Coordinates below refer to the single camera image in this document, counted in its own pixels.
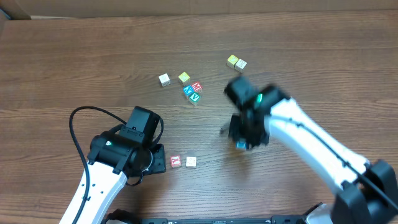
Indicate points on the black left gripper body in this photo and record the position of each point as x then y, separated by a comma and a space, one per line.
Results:
158, 160

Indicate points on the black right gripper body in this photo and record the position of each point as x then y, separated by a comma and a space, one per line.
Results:
234, 129

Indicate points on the red Y wooden block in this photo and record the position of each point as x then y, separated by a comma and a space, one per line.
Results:
175, 161

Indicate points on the blue D wooden block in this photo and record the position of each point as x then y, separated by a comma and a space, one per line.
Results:
241, 145

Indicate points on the plain cream wooden block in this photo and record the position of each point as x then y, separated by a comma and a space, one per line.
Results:
191, 162

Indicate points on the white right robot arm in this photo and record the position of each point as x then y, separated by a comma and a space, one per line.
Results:
364, 192

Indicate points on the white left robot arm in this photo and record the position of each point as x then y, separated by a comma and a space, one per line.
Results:
112, 160

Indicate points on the green V wooden block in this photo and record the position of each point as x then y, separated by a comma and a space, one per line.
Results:
194, 98

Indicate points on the red M wooden block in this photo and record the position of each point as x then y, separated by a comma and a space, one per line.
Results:
197, 87

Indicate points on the blue X wooden block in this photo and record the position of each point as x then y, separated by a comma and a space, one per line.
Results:
188, 90

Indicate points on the yellow top wooden block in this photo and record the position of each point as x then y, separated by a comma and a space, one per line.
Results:
231, 61

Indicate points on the white picture wooden block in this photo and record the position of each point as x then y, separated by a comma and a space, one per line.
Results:
164, 79

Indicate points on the yellow ring wooden block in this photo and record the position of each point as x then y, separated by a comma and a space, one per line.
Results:
240, 65

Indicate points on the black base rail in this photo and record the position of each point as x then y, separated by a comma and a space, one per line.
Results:
124, 217

